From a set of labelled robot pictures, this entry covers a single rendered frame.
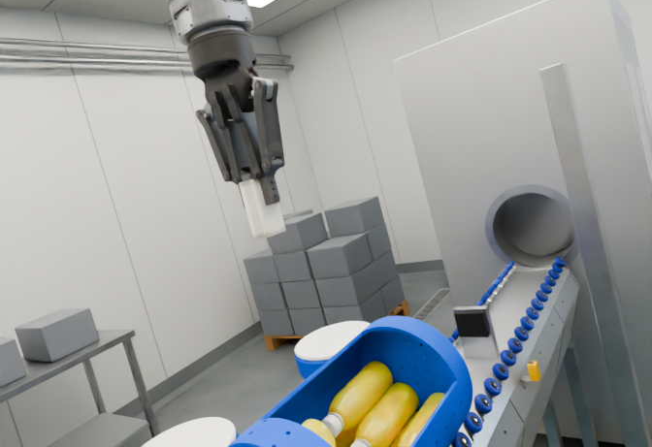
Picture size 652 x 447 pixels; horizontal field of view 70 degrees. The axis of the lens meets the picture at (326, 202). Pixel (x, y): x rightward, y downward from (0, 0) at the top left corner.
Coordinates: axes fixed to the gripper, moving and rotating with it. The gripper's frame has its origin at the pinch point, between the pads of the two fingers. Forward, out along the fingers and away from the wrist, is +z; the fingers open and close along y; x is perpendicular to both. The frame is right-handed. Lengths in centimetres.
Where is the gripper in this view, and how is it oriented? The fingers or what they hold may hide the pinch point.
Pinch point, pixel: (262, 207)
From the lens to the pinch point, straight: 56.5
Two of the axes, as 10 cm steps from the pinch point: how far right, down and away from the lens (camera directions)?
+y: 7.3, -1.4, -6.7
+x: 6.4, -2.1, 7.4
